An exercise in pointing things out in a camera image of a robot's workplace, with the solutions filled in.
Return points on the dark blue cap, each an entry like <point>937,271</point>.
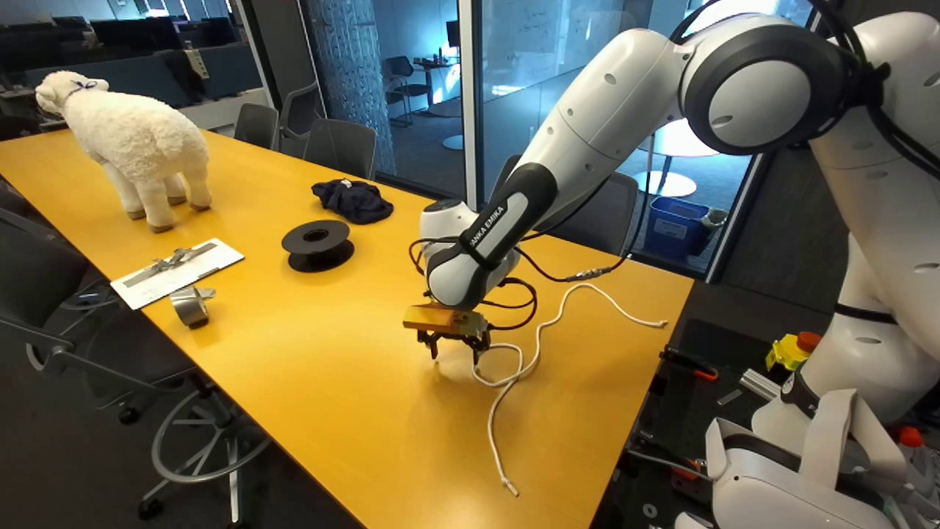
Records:
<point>352,202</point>

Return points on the black office chair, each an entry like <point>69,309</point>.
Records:
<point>69,318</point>

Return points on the white plush sheep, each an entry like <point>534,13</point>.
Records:
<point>151,155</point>

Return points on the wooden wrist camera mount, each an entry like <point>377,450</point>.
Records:
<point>443,323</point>

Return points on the yellow and red toy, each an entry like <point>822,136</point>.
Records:
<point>790,351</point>

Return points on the dark chair behind table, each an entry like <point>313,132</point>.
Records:
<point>586,204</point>

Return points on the white paper sheet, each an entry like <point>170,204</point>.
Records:
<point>175,271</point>

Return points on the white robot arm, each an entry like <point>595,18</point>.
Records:
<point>863,102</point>

